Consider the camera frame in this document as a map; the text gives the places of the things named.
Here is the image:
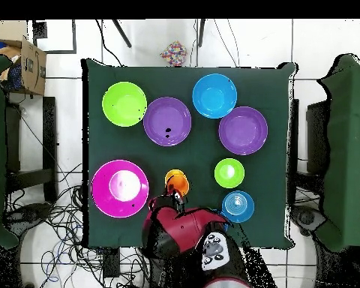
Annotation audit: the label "orange cup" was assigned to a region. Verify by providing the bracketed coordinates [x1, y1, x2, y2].
[164, 169, 191, 198]

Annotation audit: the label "cardboard box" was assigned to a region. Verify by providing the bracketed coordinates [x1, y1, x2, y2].
[0, 37, 48, 97]

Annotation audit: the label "large green bowl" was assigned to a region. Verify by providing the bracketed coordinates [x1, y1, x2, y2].
[101, 81, 149, 128]

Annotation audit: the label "small green bowl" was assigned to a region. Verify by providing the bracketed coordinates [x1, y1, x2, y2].
[214, 157, 246, 190]

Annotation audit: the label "multicoloured bundle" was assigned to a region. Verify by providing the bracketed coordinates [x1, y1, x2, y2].
[160, 40, 188, 67]

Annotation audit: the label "black bench frame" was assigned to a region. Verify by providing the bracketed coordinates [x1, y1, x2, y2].
[4, 95, 60, 205]

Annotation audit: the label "purple bowl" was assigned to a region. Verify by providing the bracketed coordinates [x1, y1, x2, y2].
[218, 106, 269, 157]
[142, 96, 193, 148]

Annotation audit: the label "large pink bowl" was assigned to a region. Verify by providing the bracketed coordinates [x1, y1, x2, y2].
[91, 158, 151, 219]

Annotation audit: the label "dark green table cloth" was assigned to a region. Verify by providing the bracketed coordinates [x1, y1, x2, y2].
[80, 58, 298, 250]

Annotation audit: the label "small light blue bowl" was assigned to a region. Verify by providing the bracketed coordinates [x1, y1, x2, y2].
[221, 190, 256, 224]

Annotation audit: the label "large blue bowl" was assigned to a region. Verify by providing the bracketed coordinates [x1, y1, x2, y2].
[191, 73, 239, 120]

